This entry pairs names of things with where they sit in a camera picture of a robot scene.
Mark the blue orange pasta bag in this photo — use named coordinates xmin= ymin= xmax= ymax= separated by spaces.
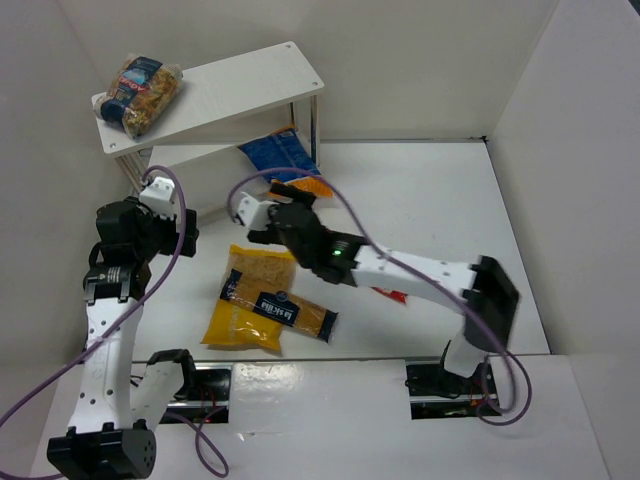
xmin=239 ymin=128 xmax=333 ymax=198

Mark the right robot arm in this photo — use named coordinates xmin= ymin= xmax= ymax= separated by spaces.
xmin=236 ymin=185 xmax=520 ymax=378

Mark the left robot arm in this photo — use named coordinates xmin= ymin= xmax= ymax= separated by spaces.
xmin=46 ymin=197 xmax=199 ymax=479

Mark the yellow fusilli pasta bag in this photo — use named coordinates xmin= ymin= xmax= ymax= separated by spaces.
xmin=200 ymin=244 xmax=300 ymax=355

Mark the white two-tier shelf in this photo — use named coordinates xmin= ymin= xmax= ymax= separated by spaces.
xmin=97 ymin=41 xmax=324 ymax=223

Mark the tricolour fusilli pasta bag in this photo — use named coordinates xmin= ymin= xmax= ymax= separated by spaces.
xmin=93 ymin=54 xmax=183 ymax=140

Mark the dark blue spaghetti pack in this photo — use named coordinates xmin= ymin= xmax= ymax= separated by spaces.
xmin=220 ymin=269 xmax=338 ymax=343

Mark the red spaghetti pack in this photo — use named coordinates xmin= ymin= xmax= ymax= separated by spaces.
xmin=372 ymin=287 xmax=407 ymax=305

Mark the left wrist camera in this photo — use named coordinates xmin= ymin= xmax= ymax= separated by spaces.
xmin=138 ymin=177 xmax=176 ymax=220

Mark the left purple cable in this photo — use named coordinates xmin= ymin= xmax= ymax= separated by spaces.
xmin=0 ymin=164 xmax=230 ymax=478

